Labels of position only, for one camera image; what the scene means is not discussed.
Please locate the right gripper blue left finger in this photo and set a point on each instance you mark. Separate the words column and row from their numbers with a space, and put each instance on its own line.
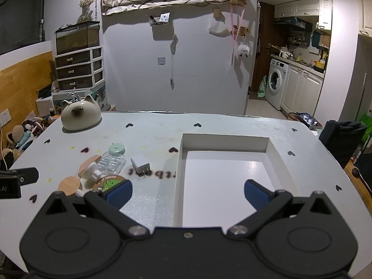
column 106, row 206

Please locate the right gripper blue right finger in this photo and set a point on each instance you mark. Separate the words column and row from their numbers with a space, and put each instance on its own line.
column 269, row 207

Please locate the green elephant round coaster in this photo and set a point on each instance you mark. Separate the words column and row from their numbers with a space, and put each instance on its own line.
column 108, row 182

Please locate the white plastic suction hook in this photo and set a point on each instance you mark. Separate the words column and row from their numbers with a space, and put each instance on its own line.
column 91, row 175

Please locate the clear plastic ribbed container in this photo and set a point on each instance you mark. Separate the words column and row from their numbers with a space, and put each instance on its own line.
column 111, row 164

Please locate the round plain wooden coaster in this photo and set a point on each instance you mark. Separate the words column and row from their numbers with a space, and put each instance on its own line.
column 69, row 185

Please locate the half round wooden coaster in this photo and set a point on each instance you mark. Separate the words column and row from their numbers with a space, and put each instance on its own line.
column 85, row 164

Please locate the white usb wall charger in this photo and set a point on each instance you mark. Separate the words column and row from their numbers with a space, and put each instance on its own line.
column 141, row 165

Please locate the mint green round lid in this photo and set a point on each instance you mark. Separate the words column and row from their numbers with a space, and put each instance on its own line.
column 117, row 149

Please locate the white shallow cardboard box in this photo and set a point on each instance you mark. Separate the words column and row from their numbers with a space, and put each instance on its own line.
column 211, row 174

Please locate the pile of plush toys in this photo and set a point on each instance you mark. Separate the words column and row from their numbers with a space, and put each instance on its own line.
column 22, row 137

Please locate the cream ceramic cat jar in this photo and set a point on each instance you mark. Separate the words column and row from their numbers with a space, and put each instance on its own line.
column 80, row 115

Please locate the black fabric chair back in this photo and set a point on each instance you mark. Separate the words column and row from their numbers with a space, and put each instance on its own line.
column 341, row 139

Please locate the green plastic bag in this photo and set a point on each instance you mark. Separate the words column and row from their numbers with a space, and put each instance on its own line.
column 261, row 93

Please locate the white kitchen base cabinets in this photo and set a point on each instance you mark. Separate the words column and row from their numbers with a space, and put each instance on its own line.
column 302, row 91

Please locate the white front-load washing machine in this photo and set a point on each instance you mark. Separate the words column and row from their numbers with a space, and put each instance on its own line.
column 276, row 83

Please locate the white dark drawer cabinet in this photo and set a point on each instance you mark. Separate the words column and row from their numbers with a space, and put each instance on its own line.
column 81, row 69

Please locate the glass terrarium tank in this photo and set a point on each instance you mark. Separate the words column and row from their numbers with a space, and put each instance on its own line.
column 76, row 37

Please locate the hanging sheep plush toy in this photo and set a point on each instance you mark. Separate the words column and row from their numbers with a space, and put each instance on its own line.
column 244, row 50

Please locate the dried flower vase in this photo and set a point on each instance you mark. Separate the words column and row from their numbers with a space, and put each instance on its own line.
column 85, row 10

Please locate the white upper kitchen cabinets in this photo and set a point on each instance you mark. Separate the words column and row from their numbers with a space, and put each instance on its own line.
column 308, row 8

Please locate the white wall socket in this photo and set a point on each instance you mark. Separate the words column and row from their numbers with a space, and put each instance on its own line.
column 5, row 117

